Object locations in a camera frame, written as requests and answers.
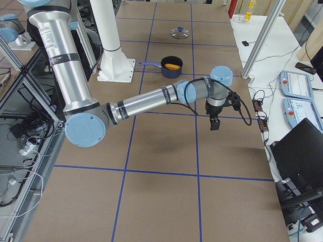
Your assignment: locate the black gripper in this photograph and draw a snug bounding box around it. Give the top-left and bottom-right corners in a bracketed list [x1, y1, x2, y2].
[205, 102, 223, 130]

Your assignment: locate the yellow corn cob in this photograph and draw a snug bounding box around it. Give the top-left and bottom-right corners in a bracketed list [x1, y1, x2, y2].
[165, 64, 181, 71]

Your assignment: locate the glass lid with blue knob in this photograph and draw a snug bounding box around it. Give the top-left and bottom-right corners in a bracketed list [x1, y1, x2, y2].
[171, 26, 189, 39]

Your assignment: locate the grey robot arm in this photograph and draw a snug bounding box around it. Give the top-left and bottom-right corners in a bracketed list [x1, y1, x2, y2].
[22, 1, 233, 147]

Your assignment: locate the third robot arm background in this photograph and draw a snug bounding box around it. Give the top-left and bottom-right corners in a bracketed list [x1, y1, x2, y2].
[1, 14, 35, 51]

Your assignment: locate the orange black power strip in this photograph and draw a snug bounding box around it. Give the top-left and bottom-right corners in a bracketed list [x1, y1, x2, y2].
[252, 99, 268, 133]

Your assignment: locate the near teach pendant tablet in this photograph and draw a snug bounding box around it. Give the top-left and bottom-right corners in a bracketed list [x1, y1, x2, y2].
[283, 97, 322, 132]

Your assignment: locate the teach pendant tablet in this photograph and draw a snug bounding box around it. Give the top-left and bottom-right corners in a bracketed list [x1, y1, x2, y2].
[283, 97, 322, 132]
[279, 71, 314, 100]

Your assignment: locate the black laptop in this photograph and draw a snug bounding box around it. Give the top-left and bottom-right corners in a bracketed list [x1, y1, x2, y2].
[270, 118, 322, 189]

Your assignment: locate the far teach pendant tablet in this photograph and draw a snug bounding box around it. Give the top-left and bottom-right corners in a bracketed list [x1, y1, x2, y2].
[279, 71, 314, 100]

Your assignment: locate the black smartphone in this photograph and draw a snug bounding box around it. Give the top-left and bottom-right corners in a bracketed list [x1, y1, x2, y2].
[295, 62, 316, 75]

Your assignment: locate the yellow cup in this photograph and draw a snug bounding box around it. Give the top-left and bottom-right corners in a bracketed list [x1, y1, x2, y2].
[244, 12, 252, 21]

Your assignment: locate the black monitor stand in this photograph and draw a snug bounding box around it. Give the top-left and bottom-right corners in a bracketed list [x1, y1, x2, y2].
[275, 174, 322, 232]

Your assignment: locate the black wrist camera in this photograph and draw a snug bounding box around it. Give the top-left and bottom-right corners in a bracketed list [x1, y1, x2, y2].
[227, 91, 241, 111]

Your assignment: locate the blue saucepan with handle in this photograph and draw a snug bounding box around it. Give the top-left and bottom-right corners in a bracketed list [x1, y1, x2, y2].
[137, 55, 183, 79]

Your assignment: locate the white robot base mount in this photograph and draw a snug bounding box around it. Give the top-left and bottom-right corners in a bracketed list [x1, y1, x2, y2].
[90, 0, 135, 83]

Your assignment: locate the aluminium frame post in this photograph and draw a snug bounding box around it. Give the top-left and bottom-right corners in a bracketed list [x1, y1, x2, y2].
[241, 0, 286, 79]

